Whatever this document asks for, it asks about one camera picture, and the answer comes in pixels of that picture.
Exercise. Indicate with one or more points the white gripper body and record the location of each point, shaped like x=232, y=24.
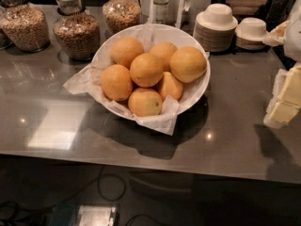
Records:
x=293, y=37

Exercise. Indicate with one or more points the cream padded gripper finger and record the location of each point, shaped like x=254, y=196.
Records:
x=276, y=36
x=286, y=101

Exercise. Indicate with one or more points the large orange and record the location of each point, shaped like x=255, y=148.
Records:
x=188, y=64

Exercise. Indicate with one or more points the white bowl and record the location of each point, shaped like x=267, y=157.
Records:
x=149, y=35

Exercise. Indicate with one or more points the short stack paper bowls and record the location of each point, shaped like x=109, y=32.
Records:
x=249, y=33

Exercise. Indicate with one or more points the tall stack paper bowls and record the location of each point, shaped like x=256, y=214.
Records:
x=214, y=28

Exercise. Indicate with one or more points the orange back middle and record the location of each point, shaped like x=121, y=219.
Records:
x=164, y=51

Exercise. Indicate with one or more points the orange right lower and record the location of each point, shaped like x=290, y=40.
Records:
x=169, y=85

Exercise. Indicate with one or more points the clear glass bottle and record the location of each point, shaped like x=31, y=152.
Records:
x=160, y=9

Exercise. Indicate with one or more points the orange centre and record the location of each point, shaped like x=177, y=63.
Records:
x=146, y=70

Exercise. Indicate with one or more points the orange front middle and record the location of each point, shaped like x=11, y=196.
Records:
x=145, y=102

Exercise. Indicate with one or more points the orange back left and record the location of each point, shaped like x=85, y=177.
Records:
x=125, y=50

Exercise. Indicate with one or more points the glass jar of cereal right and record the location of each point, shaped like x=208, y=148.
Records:
x=121, y=14

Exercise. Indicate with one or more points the orange front left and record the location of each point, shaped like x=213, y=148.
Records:
x=116, y=83

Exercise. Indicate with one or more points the white paper liner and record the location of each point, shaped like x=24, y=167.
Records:
x=87, y=82

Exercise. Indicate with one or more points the glass jar of grains middle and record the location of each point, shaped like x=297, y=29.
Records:
x=77, y=33

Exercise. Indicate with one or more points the glass jar of grains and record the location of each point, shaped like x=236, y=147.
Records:
x=25, y=26
x=77, y=33

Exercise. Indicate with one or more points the metal box under table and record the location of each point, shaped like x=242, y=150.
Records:
x=73, y=214

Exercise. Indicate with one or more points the glass jar of grains left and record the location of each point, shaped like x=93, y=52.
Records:
x=25, y=26

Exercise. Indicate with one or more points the glass jar far left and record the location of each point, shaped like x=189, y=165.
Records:
x=4, y=40

